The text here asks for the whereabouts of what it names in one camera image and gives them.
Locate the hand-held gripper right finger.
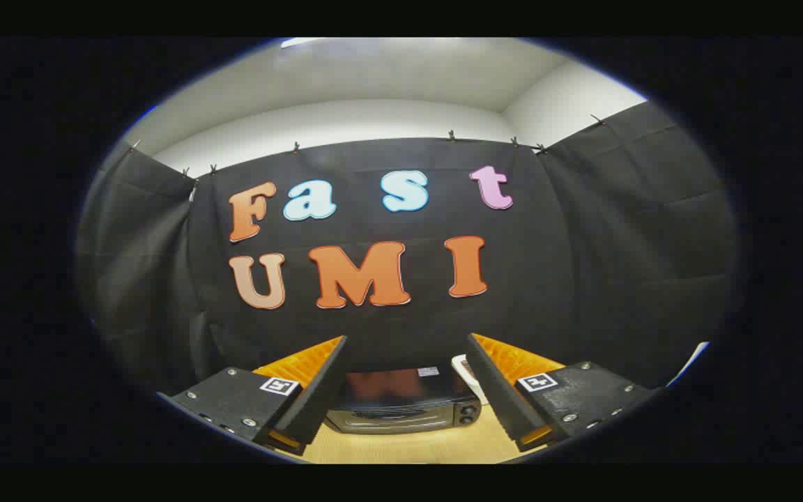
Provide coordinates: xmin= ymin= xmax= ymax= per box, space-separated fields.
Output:
xmin=466 ymin=333 xmax=660 ymax=452

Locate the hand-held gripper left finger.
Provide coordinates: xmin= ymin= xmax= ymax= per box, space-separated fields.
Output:
xmin=158 ymin=335 xmax=349 ymax=457

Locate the black toaster oven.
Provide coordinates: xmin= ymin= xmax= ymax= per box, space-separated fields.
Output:
xmin=323 ymin=366 xmax=482 ymax=435

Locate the white container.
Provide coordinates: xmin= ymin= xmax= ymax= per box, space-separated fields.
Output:
xmin=451 ymin=354 xmax=490 ymax=406

